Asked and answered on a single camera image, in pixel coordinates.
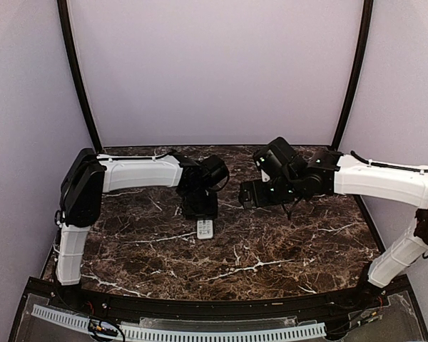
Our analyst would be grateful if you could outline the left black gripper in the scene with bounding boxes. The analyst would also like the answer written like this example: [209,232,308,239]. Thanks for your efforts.
[182,186,219,221]

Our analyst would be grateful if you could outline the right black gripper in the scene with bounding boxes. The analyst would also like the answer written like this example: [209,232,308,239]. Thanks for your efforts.
[239,174,302,209]

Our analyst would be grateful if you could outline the white remote control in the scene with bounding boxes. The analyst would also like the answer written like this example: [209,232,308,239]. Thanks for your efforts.
[196,219,214,240]

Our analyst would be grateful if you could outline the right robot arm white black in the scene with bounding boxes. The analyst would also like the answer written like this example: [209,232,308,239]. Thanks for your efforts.
[238,137,428,309]

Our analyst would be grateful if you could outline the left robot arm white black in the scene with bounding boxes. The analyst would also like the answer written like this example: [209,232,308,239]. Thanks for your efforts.
[54,148,230,311]

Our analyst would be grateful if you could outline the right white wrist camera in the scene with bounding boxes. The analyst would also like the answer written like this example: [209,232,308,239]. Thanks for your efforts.
[260,170,271,182]

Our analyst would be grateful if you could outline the white slotted cable duct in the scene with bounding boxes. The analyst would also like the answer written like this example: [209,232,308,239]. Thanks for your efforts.
[31,304,326,341]

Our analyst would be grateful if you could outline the black front rail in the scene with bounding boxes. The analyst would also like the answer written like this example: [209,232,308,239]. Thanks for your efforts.
[25,276,409,322]

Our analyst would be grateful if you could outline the left black frame post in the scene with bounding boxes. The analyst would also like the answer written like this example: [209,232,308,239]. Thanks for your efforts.
[56,0,103,152]

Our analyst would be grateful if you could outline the black frame post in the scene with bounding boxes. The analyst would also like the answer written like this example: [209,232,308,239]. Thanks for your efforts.
[330,0,374,150]
[56,0,103,152]

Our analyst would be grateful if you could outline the right black frame post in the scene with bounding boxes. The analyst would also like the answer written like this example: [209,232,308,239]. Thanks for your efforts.
[330,0,374,150]

